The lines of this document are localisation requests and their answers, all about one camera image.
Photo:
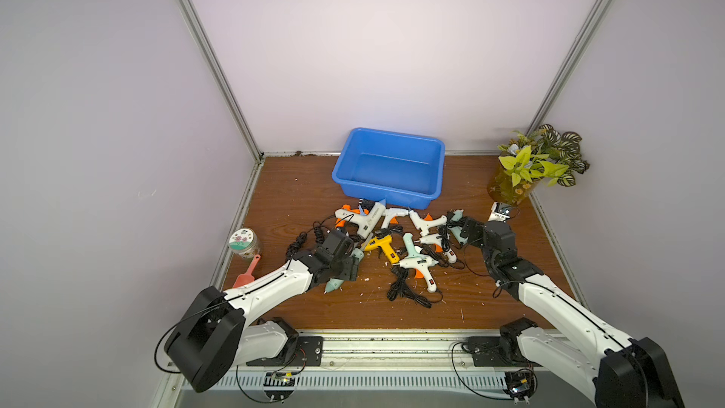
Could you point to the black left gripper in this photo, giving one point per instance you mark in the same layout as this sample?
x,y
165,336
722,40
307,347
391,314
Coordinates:
x,y
351,267

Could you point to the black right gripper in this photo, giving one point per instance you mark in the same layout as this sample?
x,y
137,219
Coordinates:
x,y
473,230

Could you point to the mint green glue gun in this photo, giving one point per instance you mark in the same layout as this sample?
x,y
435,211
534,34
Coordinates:
x,y
346,269

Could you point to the large white glue gun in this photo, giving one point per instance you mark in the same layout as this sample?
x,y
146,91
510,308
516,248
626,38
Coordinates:
x,y
366,223

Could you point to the white glue gun red switch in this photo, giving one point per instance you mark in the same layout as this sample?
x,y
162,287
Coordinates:
x,y
422,264

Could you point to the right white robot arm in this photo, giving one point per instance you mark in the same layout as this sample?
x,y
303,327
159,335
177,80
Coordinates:
x,y
608,366

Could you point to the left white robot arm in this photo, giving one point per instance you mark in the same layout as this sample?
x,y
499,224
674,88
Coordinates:
x,y
222,330

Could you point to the mint glue gun right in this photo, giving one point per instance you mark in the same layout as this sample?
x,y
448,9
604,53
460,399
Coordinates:
x,y
454,227

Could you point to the small white red glue gun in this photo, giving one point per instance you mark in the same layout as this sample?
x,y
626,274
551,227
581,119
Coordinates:
x,y
441,247

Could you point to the yellow glue gun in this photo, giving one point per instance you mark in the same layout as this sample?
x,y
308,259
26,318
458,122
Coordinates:
x,y
384,244

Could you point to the white orange glue gun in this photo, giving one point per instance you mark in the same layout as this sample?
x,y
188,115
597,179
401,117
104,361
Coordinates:
x,y
424,226

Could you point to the mint glue gun centre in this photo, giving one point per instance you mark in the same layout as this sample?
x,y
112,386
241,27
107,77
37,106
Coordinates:
x,y
412,250

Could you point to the blue plastic storage box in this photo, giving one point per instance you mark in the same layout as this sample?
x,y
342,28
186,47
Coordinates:
x,y
400,169

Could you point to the pink plastic scoop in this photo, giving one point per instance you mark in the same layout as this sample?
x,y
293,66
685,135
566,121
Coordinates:
x,y
248,276

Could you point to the glass jar floral lid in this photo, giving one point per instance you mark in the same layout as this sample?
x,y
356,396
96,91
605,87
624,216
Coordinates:
x,y
245,243

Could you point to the potted green plant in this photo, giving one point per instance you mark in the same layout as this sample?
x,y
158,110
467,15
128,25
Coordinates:
x,y
545,154

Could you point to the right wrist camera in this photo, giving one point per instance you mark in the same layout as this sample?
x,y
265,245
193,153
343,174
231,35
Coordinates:
x,y
501,212

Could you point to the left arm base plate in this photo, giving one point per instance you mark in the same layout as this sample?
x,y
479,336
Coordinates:
x,y
301,351

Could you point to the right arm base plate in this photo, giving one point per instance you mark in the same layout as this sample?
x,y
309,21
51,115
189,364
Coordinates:
x,y
496,351

